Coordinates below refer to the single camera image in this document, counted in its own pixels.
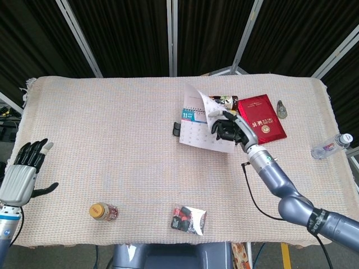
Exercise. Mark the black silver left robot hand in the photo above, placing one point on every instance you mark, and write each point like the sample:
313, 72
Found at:
18, 182

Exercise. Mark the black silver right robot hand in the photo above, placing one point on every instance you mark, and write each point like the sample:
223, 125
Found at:
245, 131

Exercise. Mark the spiral desk calendar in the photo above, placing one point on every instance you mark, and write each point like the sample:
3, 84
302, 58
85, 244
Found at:
196, 131

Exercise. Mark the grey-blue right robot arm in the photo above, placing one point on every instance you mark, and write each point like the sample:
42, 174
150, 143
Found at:
294, 207

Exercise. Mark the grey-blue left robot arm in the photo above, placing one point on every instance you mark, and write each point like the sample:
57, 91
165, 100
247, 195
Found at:
7, 224

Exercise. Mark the red gift box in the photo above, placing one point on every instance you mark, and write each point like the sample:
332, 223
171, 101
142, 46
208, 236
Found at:
262, 117

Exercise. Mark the dark drink bottle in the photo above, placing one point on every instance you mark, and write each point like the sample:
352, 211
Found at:
228, 101

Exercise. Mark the small oval grey gadget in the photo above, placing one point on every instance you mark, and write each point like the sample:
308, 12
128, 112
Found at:
281, 110

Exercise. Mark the black plastic stand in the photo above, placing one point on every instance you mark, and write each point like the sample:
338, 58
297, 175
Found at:
176, 129

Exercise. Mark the clear plastic water bottle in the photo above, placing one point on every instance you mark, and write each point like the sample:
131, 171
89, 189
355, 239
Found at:
326, 148

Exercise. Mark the red Costa coffee bottle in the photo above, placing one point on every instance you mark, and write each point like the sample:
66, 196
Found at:
104, 212

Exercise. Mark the beige woven tablecloth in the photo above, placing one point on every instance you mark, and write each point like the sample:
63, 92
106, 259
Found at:
112, 134

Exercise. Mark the clear coffee capsule box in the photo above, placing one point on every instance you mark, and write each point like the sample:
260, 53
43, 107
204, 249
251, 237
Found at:
187, 221

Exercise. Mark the grey robot torso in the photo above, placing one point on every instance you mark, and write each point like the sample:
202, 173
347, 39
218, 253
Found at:
168, 256

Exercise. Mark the black folding screen white frame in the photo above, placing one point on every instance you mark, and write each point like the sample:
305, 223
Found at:
126, 33

